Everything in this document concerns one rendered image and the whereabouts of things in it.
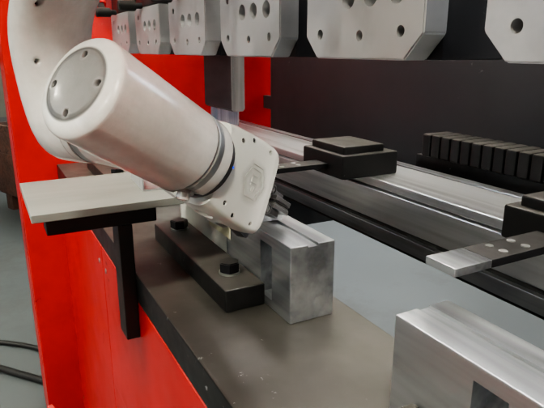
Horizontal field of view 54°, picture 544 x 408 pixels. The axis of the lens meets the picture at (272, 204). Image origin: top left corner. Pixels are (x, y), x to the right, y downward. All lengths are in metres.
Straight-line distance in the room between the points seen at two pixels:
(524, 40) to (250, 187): 0.33
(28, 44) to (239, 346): 0.36
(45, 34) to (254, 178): 0.24
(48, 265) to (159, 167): 1.26
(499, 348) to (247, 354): 0.26
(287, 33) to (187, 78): 1.14
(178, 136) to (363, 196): 0.50
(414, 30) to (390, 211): 0.49
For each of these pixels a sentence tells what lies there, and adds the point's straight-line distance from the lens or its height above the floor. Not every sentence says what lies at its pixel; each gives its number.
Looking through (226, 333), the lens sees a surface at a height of 0.88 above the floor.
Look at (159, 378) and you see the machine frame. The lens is 0.77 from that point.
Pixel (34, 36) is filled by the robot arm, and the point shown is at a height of 1.19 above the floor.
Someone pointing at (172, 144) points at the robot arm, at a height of 1.11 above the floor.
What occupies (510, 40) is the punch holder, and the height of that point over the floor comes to 1.19.
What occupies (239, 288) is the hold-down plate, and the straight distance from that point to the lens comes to 0.66.
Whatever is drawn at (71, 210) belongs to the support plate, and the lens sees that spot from 0.68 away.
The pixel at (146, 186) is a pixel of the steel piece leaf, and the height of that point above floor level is 1.00.
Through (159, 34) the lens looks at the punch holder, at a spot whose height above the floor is 1.21.
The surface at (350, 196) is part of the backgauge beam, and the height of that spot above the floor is 0.94.
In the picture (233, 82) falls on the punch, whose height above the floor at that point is 1.14.
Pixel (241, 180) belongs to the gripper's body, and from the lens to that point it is 0.55.
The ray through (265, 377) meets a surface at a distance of 0.55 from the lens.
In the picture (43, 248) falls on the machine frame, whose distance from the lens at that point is 1.68.
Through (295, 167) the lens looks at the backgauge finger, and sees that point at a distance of 0.85.
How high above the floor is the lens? 1.18
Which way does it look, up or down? 16 degrees down
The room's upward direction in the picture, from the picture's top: straight up
